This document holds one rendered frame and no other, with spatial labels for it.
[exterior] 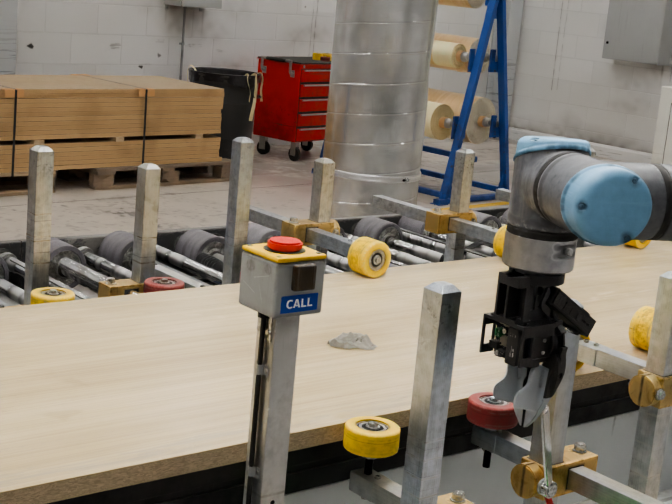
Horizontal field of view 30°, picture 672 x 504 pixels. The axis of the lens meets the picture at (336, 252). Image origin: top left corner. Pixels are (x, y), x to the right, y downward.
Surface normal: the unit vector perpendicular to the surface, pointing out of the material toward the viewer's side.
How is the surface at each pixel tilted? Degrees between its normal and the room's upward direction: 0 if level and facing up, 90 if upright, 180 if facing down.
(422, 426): 90
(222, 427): 0
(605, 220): 90
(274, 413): 90
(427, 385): 90
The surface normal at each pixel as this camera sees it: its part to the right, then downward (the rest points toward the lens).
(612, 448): 0.62, 0.22
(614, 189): 0.18, 0.23
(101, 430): 0.09, -0.97
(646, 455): -0.77, 0.07
